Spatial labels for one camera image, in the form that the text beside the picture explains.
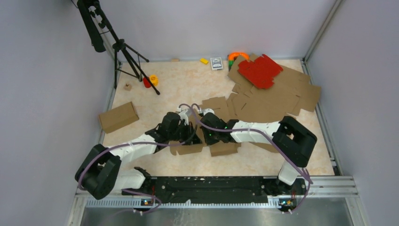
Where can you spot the orange green toy block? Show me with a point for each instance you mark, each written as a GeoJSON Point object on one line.
{"type": "Point", "coordinates": [233, 56]}

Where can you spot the stack of brown cardboard blanks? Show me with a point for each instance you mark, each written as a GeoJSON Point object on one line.
{"type": "Point", "coordinates": [292, 92]}

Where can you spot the red flat cardboard blank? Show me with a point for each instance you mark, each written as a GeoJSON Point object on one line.
{"type": "Point", "coordinates": [260, 72]}

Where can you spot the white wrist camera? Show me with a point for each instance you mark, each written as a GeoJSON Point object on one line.
{"type": "Point", "coordinates": [184, 115]}
{"type": "Point", "coordinates": [206, 111]}

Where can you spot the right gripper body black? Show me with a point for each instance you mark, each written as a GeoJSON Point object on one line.
{"type": "Point", "coordinates": [211, 137]}

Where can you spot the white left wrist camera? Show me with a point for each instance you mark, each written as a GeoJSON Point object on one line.
{"type": "Point", "coordinates": [184, 115]}

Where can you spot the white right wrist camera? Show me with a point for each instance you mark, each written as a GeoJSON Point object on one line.
{"type": "Point", "coordinates": [206, 111]}

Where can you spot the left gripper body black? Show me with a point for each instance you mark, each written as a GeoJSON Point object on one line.
{"type": "Point", "coordinates": [182, 133]}

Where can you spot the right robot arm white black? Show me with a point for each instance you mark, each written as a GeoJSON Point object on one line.
{"type": "Point", "coordinates": [288, 136]}

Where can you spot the playing card deck box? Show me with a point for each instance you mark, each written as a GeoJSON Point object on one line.
{"type": "Point", "coordinates": [216, 63]}

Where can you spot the folded brown cardboard box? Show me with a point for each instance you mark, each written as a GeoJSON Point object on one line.
{"type": "Point", "coordinates": [118, 117]}

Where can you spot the brown cardboard box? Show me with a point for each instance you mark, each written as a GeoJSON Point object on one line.
{"type": "Point", "coordinates": [118, 117]}
{"type": "Point", "coordinates": [220, 108]}

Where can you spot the yellow small block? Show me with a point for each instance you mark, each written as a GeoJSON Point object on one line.
{"type": "Point", "coordinates": [204, 61]}

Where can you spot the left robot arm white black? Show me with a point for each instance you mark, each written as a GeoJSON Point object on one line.
{"type": "Point", "coordinates": [100, 174]}

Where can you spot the red yellow toy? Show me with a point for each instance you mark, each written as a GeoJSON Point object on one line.
{"type": "Point", "coordinates": [153, 79]}

